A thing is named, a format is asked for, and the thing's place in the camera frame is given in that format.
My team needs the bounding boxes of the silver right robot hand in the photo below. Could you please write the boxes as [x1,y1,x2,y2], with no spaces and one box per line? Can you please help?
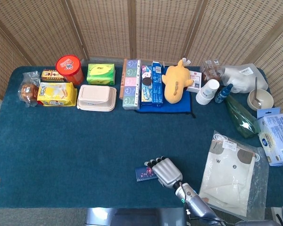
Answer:
[144,156,183,189]

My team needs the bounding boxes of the blue glasses case grey lining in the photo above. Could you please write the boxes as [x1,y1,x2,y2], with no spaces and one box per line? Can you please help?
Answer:
[134,166,158,182]

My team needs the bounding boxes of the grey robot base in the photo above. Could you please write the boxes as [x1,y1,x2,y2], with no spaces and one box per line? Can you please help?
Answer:
[84,207,189,226]

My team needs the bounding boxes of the cream tote bag in plastic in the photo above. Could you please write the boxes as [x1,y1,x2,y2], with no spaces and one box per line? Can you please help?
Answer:
[199,130,270,217]

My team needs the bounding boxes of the blue folder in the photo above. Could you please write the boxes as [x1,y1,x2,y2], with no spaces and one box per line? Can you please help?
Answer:
[134,65,196,118]

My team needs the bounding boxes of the dark blue cookie box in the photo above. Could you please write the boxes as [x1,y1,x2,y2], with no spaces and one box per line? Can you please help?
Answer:
[151,60,165,108]

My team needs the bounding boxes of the light blue cookie box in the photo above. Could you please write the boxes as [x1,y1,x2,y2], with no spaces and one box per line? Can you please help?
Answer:
[141,65,154,106]

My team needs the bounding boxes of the stack of white paper cups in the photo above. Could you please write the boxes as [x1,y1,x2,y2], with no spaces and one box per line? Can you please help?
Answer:
[195,79,220,105]

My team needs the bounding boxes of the yellow plush toy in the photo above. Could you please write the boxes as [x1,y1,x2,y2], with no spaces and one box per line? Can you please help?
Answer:
[161,59,194,105]

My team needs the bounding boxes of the green glass bottle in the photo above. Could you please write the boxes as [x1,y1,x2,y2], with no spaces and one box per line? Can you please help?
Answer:
[224,94,261,139]

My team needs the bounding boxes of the pastel tissue multipack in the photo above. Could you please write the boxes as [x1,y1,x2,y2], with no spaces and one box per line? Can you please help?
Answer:
[122,59,142,111]

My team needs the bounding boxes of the small white box red label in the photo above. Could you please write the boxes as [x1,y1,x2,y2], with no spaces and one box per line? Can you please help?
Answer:
[186,70,203,93]

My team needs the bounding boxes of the small blue bottle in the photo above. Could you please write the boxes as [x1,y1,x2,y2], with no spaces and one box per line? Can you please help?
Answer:
[214,83,234,104]

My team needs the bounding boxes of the bread in clear wrapper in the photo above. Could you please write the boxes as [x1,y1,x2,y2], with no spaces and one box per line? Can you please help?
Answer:
[17,71,41,108]

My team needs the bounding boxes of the beige stacked lunch boxes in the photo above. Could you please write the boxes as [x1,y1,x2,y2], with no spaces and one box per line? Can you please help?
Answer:
[76,84,117,112]

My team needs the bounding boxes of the yellow snack bag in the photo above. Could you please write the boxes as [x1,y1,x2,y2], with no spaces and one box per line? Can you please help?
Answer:
[37,81,78,107]

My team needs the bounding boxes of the white floor object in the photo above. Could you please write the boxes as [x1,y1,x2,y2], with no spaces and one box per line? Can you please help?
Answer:
[271,206,283,226]

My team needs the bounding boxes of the wet wipes pack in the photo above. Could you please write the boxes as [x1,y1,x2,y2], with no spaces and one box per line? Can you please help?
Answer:
[257,107,283,167]

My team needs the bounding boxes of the green tissue box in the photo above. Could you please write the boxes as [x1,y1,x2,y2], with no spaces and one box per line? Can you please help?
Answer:
[86,63,116,86]

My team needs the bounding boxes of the metal spoon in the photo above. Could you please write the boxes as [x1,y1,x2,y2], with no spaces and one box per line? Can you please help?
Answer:
[252,77,263,109]

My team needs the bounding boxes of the white item in clear bag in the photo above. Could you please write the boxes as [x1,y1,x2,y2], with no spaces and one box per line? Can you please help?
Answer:
[218,63,269,94]

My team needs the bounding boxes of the beige bowl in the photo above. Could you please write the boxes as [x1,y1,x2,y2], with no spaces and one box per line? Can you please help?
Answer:
[247,89,274,111]

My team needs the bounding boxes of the small yellow brown box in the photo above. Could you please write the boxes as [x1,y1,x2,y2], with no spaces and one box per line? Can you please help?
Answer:
[41,69,66,83]

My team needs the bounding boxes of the orange tub with red lid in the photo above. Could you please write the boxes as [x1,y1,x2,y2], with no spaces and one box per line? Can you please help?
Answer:
[55,55,84,86]

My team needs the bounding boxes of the wicker folding screen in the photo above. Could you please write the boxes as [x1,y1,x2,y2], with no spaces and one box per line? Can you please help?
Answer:
[0,0,283,118]

